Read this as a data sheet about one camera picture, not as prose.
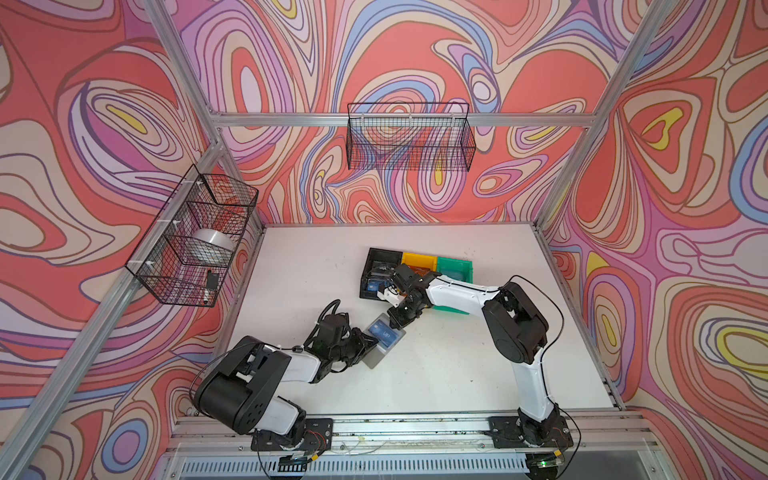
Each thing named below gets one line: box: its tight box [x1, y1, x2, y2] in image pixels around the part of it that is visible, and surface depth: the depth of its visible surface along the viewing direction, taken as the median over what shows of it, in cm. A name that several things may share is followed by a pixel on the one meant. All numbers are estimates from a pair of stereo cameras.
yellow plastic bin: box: [402, 252, 437, 272], surface depth 103 cm
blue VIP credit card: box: [368, 319, 399, 348], surface depth 92 cm
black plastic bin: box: [360, 247, 403, 300], surface depth 104 cm
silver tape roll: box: [192, 228, 236, 252], surface depth 75 cm
